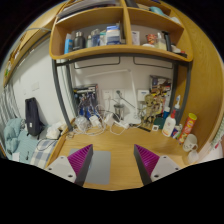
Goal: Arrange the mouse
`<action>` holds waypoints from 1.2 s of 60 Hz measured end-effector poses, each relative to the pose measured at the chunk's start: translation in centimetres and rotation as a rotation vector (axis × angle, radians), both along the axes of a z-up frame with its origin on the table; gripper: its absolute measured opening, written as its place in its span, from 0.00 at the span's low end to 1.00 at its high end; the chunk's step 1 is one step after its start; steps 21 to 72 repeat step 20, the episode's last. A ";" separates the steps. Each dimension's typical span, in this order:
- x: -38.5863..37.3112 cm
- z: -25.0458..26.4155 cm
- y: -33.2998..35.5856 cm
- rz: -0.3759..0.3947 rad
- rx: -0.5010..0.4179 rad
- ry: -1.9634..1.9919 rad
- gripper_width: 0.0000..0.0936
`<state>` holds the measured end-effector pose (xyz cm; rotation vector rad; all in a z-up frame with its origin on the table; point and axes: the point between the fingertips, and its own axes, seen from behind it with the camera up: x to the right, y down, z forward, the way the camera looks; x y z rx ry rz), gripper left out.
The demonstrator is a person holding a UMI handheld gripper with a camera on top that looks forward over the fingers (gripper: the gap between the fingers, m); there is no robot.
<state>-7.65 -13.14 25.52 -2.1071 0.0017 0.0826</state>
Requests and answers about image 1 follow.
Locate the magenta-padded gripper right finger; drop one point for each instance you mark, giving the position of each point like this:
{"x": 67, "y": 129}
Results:
{"x": 163, "y": 165}

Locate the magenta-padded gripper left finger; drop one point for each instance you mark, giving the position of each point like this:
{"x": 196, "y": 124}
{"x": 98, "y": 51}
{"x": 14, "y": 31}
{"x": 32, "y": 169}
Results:
{"x": 61, "y": 166}

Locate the plaid bed sheet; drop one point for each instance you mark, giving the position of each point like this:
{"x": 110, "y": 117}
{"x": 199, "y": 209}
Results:
{"x": 43, "y": 153}

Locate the clear plastic food container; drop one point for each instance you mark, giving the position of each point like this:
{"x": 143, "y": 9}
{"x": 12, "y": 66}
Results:
{"x": 194, "y": 156}

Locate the white mug with face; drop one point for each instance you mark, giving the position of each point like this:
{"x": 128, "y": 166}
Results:
{"x": 189, "y": 142}

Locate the white crumpled cloth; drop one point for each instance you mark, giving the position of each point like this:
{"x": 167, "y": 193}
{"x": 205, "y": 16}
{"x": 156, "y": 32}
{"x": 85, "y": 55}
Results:
{"x": 55, "y": 131}

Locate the blue snack packet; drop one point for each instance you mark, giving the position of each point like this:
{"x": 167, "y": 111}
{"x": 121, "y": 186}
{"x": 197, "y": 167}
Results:
{"x": 176, "y": 131}

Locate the small white desk clock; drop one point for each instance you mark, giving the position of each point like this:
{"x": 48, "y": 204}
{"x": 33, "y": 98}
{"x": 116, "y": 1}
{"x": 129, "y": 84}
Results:
{"x": 155, "y": 127}

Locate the white lotion pump bottle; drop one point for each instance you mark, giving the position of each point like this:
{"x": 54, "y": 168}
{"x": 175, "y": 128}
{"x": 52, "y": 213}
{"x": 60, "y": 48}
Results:
{"x": 169, "y": 126}

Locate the red chips can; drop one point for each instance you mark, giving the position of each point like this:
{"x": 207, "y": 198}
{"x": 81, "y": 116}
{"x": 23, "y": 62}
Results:
{"x": 187, "y": 128}

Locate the beige robot model figure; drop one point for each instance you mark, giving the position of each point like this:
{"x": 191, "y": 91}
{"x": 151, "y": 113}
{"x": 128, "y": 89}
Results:
{"x": 150, "y": 110}

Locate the white charger block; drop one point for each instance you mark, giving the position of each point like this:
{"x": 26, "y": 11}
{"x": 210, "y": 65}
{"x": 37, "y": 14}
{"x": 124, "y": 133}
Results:
{"x": 94, "y": 120}

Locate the clear spray bottle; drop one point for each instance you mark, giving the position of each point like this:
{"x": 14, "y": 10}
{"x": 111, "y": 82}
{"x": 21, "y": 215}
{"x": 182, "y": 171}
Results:
{"x": 177, "y": 110}

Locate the dark backpack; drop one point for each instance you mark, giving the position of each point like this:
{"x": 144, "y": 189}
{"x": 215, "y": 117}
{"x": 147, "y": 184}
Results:
{"x": 33, "y": 116}

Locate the teal blanket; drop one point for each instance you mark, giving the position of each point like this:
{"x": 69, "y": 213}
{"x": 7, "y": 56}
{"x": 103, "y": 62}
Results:
{"x": 12, "y": 135}

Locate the glass jar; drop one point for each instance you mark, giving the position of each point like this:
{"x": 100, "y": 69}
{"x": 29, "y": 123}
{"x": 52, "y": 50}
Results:
{"x": 119, "y": 111}

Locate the white desk lamp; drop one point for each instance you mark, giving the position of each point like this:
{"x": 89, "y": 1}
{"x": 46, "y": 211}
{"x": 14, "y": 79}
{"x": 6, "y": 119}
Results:
{"x": 133, "y": 100}

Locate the robot model kit box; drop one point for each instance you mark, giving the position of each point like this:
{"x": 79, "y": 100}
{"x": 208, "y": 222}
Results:
{"x": 86, "y": 98}

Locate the colourful printed box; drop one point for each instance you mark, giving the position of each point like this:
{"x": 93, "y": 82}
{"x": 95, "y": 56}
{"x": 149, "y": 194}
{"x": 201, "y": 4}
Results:
{"x": 160, "y": 86}

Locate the wooden shelf unit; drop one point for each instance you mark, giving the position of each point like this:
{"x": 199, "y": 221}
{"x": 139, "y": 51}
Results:
{"x": 116, "y": 50}

